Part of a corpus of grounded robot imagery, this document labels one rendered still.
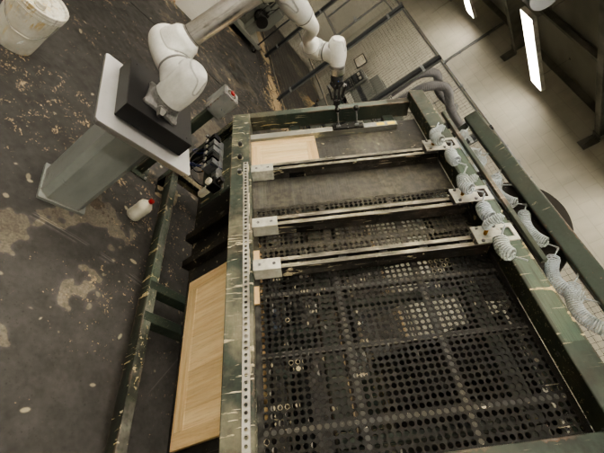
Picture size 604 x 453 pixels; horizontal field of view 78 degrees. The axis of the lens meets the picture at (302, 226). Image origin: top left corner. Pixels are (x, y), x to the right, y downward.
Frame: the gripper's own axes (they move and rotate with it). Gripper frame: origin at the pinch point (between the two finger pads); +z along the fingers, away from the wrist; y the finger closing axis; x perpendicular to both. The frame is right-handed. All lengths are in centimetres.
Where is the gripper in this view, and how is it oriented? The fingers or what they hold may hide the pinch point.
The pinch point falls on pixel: (336, 104)
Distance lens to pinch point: 252.2
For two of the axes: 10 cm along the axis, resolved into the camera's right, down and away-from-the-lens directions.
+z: 0.5, 6.7, 7.4
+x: 1.0, 7.3, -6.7
